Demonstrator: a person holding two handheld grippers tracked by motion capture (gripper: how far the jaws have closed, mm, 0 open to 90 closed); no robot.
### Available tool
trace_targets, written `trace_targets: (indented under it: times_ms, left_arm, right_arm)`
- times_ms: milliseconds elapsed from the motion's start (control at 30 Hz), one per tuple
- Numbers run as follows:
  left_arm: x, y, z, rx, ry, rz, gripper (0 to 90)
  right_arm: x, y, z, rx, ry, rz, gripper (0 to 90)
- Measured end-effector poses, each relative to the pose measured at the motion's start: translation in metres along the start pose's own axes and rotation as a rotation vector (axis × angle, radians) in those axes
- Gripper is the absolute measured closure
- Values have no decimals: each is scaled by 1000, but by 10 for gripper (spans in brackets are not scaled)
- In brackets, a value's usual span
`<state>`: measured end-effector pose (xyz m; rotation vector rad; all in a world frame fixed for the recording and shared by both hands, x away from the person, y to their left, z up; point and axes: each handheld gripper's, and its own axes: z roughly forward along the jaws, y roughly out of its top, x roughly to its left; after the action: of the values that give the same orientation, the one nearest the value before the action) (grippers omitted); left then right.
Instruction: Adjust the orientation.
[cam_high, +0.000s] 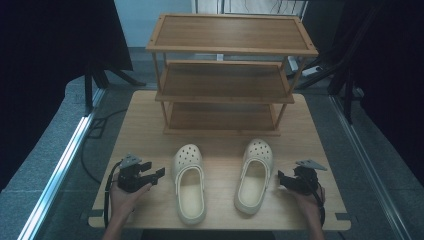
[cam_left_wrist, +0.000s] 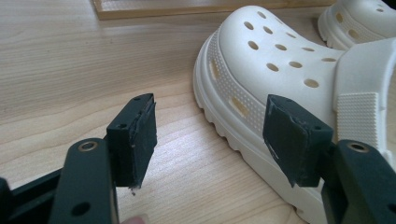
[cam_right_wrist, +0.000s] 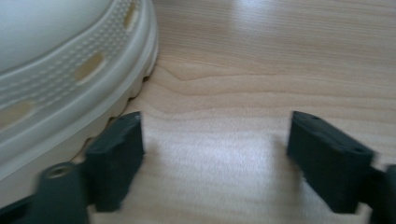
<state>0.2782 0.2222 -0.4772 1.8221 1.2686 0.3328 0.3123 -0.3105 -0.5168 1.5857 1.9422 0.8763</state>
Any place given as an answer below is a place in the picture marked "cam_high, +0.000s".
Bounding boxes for cream clog with holes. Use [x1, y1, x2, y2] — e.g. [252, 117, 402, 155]
[171, 143, 207, 226]
[233, 138, 275, 216]

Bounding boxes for three-tier wooden shoe rack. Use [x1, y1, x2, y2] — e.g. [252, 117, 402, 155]
[145, 13, 320, 137]

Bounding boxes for person's right hand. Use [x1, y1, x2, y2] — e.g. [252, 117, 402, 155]
[289, 186, 326, 218]

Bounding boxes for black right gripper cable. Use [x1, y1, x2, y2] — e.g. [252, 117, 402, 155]
[309, 178, 327, 228]

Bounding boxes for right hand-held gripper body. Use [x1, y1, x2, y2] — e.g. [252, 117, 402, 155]
[292, 158, 329, 196]

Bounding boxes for person's left hand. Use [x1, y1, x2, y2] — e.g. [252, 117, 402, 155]
[109, 173, 153, 219]

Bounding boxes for dark curtain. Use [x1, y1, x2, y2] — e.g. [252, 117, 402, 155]
[328, 0, 424, 188]
[0, 0, 134, 194]

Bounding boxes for aluminium floor rail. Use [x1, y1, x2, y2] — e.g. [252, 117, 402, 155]
[327, 94, 414, 240]
[17, 87, 106, 240]

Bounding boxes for black floor cable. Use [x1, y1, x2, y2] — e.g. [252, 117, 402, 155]
[80, 107, 128, 185]

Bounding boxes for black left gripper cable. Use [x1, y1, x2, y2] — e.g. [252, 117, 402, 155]
[103, 160, 124, 230]

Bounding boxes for black metal stand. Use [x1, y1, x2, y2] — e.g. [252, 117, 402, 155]
[83, 61, 147, 117]
[295, 6, 381, 125]

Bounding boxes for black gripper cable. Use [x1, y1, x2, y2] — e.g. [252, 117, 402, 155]
[103, 160, 124, 230]
[309, 178, 327, 228]

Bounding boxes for white power strip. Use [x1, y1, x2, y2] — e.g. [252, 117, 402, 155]
[287, 55, 324, 78]

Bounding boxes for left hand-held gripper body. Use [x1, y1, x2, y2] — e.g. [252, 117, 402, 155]
[116, 152, 152, 194]

